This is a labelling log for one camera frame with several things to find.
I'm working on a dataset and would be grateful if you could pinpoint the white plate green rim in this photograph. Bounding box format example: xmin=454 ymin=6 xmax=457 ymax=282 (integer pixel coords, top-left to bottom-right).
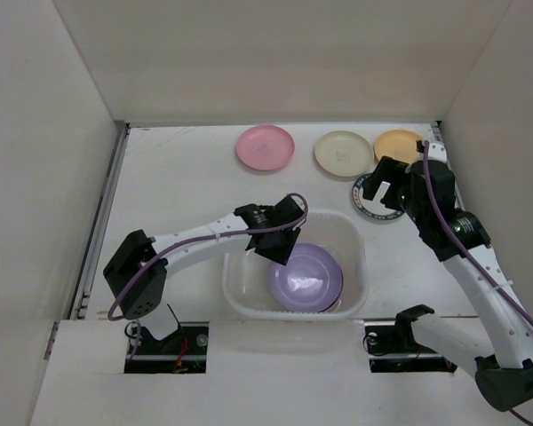
xmin=352 ymin=173 xmax=404 ymax=223

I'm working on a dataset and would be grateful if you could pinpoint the purple plate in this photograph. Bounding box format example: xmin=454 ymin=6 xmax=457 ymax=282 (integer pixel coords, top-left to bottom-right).
xmin=269 ymin=243 xmax=344 ymax=313

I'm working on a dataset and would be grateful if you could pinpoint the pink plate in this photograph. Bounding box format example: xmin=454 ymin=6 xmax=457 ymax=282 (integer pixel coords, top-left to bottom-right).
xmin=321 ymin=299 xmax=342 ymax=314
xmin=235 ymin=125 xmax=295 ymax=171

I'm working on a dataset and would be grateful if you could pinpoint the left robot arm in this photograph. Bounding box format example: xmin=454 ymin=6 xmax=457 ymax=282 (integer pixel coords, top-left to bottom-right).
xmin=103 ymin=193 xmax=309 ymax=351

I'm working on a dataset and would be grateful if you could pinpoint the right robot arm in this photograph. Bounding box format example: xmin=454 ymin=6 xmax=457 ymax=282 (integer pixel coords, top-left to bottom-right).
xmin=362 ymin=157 xmax=533 ymax=412

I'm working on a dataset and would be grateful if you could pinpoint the white plastic bin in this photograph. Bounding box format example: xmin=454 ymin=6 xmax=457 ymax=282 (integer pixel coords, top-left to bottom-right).
xmin=222 ymin=210 xmax=369 ymax=321

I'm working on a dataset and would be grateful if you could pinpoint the orange plate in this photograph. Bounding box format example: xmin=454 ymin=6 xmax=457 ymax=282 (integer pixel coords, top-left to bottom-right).
xmin=374 ymin=129 xmax=425 ymax=164

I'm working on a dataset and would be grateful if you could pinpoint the cream plate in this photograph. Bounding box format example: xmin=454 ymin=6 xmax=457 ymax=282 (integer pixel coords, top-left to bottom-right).
xmin=314 ymin=130 xmax=374 ymax=178

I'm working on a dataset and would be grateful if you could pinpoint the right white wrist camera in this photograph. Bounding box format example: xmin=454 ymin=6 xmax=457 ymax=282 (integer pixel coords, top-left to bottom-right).
xmin=417 ymin=140 xmax=448 ymax=163

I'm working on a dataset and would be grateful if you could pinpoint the right aluminium rail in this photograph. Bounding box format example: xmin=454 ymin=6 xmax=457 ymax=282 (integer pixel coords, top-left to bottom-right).
xmin=431 ymin=120 xmax=484 ymax=263

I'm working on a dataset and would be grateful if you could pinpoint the aluminium rail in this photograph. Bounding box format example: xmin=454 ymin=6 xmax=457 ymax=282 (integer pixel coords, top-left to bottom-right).
xmin=431 ymin=120 xmax=484 ymax=263
xmin=64 ymin=122 xmax=131 ymax=320

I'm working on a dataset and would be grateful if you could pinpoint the left aluminium rail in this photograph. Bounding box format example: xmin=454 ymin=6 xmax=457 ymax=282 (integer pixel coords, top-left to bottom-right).
xmin=64 ymin=122 xmax=131 ymax=320

